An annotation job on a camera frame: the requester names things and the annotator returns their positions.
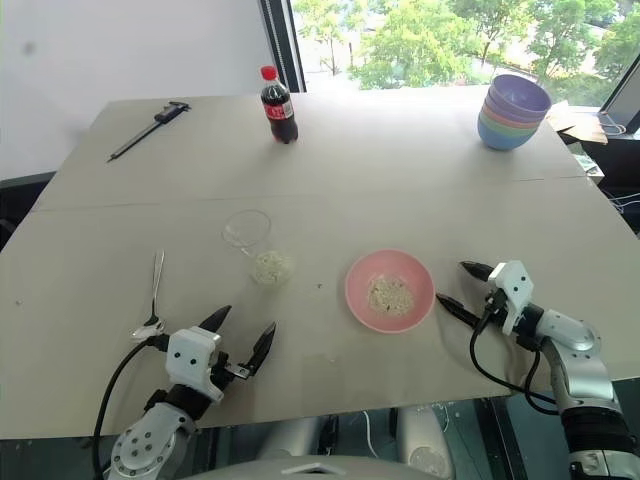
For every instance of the silver rounded robot shell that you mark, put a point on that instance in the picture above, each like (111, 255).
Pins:
(292, 435)
(427, 440)

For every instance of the grey robot torso cover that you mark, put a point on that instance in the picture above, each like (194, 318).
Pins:
(320, 467)

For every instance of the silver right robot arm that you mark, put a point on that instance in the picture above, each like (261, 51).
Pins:
(580, 370)

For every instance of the blue plastic bowl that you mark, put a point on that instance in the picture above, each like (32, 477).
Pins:
(505, 137)

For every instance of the metal spoon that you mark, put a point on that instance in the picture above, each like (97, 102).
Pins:
(156, 295)

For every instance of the green plastic bowl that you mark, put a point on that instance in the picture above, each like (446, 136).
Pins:
(507, 124)

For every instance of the clear plastic lid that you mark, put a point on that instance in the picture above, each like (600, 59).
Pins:
(245, 227)

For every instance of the black digital caliper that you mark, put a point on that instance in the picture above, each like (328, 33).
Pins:
(145, 132)

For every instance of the clear plastic cup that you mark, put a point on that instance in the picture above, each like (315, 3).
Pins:
(260, 280)

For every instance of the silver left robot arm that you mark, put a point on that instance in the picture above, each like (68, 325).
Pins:
(150, 440)

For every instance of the purple plastic bowl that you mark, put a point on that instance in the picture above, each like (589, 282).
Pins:
(517, 92)

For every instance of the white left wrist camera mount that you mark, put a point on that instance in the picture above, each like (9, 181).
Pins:
(190, 357)

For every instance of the cola bottle with red cap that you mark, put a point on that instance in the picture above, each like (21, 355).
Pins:
(280, 112)

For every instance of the black window frame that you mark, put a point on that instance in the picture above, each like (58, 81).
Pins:
(286, 45)

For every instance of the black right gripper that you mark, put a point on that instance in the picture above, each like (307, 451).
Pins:
(495, 304)

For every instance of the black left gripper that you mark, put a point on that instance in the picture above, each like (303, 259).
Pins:
(223, 372)

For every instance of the salmon pink stacked bowl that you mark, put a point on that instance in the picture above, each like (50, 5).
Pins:
(510, 116)

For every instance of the black side desk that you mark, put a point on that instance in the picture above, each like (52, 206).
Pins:
(617, 165)

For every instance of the black side furniture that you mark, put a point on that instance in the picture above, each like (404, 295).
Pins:
(22, 195)

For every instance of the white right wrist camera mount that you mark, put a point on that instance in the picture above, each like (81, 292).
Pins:
(512, 290)

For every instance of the brown cardboard sheet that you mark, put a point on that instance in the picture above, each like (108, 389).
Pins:
(575, 125)

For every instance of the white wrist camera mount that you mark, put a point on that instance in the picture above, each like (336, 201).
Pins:
(190, 357)
(512, 290)

